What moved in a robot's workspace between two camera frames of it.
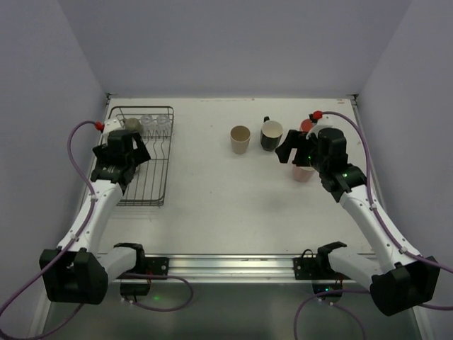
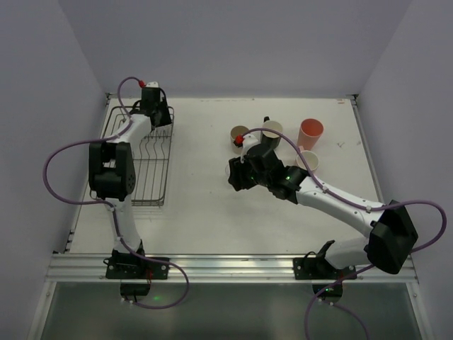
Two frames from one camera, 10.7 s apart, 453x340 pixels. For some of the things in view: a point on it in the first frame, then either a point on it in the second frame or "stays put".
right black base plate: x=316 y=268 stays put
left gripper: x=140 y=153 to x=161 y=115
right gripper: x=297 y=149 to x=236 y=175
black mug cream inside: x=270 y=134 stays put
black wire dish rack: x=146 y=186 stays put
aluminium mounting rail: x=255 y=269 stays put
